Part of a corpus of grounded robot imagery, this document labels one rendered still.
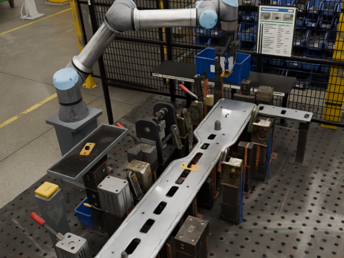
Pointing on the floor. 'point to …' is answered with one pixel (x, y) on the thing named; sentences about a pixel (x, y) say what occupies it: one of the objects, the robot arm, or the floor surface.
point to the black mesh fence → (215, 48)
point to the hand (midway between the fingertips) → (226, 70)
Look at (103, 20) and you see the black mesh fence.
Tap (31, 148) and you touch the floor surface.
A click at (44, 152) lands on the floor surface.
